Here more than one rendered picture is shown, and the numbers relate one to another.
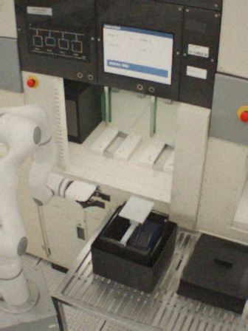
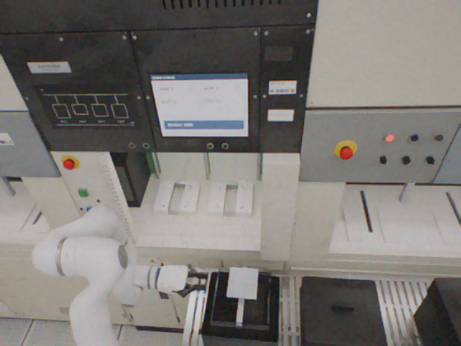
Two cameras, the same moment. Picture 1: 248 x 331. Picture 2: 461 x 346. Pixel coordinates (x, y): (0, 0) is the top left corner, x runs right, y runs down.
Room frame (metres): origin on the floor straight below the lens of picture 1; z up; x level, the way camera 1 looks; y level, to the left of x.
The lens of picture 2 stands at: (0.57, 0.19, 2.19)
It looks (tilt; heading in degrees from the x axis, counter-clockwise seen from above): 47 degrees down; 347
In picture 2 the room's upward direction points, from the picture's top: 6 degrees counter-clockwise
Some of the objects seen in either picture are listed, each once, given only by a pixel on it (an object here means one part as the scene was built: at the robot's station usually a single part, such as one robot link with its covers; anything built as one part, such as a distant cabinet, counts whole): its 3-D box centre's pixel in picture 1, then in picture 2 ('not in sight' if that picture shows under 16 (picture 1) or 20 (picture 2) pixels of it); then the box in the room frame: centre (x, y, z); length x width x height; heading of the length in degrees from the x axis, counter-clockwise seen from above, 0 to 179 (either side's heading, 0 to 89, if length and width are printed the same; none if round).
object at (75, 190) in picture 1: (79, 192); (171, 278); (1.36, 0.18, 1.06); 0.11 x 0.10 x 0.07; 64
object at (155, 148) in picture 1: (164, 155); (230, 198); (1.84, -0.21, 0.89); 0.22 x 0.21 x 0.04; 156
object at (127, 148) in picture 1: (116, 143); (177, 197); (1.94, 0.04, 0.89); 0.22 x 0.21 x 0.04; 156
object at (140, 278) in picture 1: (134, 248); (242, 315); (1.25, -0.05, 0.85); 0.28 x 0.28 x 0.17; 65
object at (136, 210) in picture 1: (135, 236); (242, 305); (1.25, -0.04, 0.93); 0.24 x 0.20 x 0.32; 155
